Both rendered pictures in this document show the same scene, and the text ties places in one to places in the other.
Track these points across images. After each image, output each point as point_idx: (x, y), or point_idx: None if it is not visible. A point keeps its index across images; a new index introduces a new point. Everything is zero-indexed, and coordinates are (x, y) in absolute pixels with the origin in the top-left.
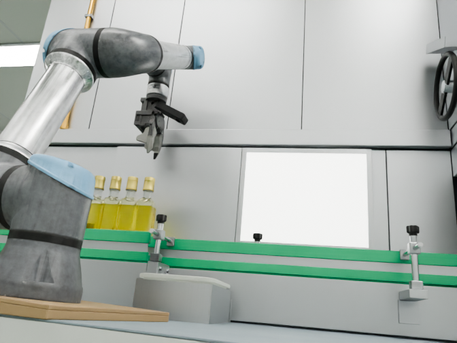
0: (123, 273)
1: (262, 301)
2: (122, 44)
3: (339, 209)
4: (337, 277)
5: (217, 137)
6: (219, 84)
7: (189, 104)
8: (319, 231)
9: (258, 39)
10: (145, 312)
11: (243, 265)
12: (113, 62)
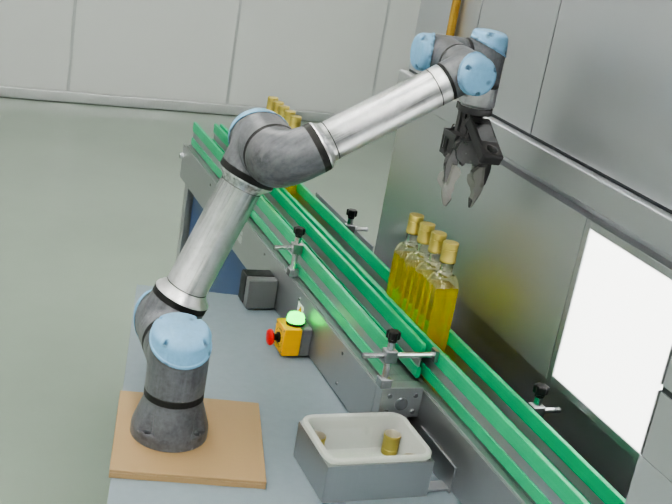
0: (363, 383)
1: (475, 490)
2: (260, 166)
3: None
4: None
5: (568, 180)
6: (601, 64)
7: (561, 93)
8: (632, 420)
9: None
10: (225, 480)
11: (479, 431)
12: (261, 182)
